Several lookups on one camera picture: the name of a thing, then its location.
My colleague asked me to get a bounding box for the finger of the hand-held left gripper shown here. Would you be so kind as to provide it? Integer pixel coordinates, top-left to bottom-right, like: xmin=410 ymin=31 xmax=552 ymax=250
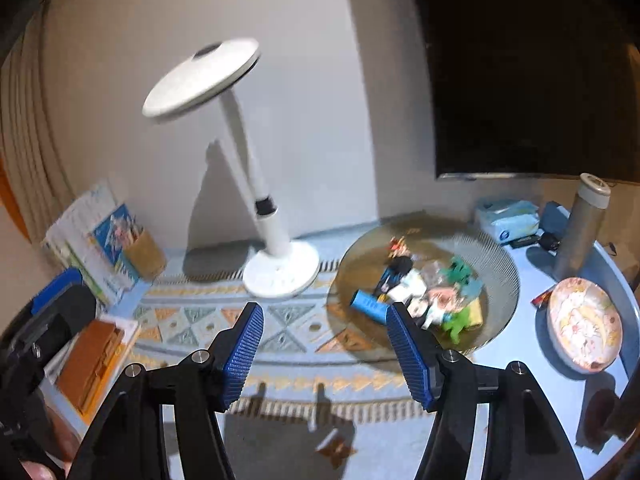
xmin=31 ymin=267 xmax=99 ymax=345

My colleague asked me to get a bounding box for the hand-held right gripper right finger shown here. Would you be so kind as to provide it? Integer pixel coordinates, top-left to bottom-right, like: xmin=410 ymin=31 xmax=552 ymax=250
xmin=386 ymin=302 xmax=586 ymax=480

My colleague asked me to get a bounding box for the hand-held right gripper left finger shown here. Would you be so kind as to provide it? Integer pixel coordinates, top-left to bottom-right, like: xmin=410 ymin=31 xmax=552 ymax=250
xmin=67 ymin=302 xmax=265 ymax=480

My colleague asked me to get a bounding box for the green translucent figurine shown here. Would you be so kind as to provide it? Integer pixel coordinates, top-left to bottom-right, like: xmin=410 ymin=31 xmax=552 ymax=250
xmin=440 ymin=305 xmax=476 ymax=346

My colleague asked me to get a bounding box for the pink cartoon card box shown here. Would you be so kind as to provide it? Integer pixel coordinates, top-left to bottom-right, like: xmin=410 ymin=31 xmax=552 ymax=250
xmin=430 ymin=285 xmax=466 ymax=311

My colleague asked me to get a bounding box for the white charger plug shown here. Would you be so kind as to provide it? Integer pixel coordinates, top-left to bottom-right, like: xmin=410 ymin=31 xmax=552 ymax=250
xmin=390 ymin=270 xmax=426 ymax=306

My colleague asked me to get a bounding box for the black and blue lighter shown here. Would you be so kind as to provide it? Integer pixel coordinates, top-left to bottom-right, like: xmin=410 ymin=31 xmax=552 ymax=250
xmin=377 ymin=262 xmax=401 ymax=302

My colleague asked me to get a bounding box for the yellow rectangular lighter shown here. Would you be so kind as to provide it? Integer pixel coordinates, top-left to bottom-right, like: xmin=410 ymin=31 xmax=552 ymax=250
xmin=465 ymin=295 xmax=489 ymax=329

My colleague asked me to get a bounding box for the clear measuring cup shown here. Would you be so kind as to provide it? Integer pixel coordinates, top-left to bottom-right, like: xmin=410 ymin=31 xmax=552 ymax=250
xmin=420 ymin=260 xmax=448 ymax=291

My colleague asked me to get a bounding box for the red figurine with black hair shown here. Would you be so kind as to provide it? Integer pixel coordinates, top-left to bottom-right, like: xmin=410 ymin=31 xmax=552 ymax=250
xmin=385 ymin=237 xmax=417 ymax=273

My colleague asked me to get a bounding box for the amber ribbed glass bowl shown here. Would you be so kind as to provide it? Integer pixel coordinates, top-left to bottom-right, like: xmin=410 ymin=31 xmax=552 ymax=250
xmin=326 ymin=217 xmax=521 ymax=361

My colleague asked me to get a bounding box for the person's left hand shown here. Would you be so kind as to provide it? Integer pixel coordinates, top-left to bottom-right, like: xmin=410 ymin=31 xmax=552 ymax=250
xmin=22 ymin=405 xmax=82 ymax=480

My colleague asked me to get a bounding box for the row of upright books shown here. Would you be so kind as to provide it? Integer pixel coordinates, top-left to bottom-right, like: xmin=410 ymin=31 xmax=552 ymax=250
xmin=42 ymin=180 xmax=143 ymax=307

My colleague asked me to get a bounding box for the blue patterned woven mat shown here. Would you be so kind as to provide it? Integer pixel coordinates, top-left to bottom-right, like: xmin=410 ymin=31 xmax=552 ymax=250
xmin=100 ymin=225 xmax=501 ymax=480

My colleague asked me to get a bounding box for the orange box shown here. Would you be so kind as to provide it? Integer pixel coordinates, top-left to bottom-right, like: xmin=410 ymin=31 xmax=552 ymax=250
xmin=54 ymin=319 xmax=126 ymax=413

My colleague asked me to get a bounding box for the bundle of pens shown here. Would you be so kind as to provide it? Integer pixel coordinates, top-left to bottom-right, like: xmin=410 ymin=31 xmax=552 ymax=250
xmin=112 ymin=215 xmax=146 ymax=249

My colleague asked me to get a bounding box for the white desk lamp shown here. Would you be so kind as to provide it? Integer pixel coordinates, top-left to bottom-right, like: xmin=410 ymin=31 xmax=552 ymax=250
xmin=141 ymin=37 xmax=321 ymax=300

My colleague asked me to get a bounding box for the light blue tissue pack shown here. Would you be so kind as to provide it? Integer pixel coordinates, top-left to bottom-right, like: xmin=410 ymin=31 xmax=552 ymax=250
xmin=474 ymin=197 xmax=541 ymax=246

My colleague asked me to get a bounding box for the blue grey pouch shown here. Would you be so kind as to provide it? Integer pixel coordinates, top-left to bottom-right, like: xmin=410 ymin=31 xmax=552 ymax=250
xmin=540 ymin=201 xmax=569 ymax=241

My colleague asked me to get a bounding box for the grey thermos bottle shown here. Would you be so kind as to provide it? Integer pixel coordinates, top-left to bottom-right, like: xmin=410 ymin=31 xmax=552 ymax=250
xmin=552 ymin=172 xmax=612 ymax=283

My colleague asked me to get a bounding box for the dark monitor screen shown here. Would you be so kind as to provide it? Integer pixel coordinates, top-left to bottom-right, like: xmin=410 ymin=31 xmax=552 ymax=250
xmin=402 ymin=0 xmax=640 ymax=183

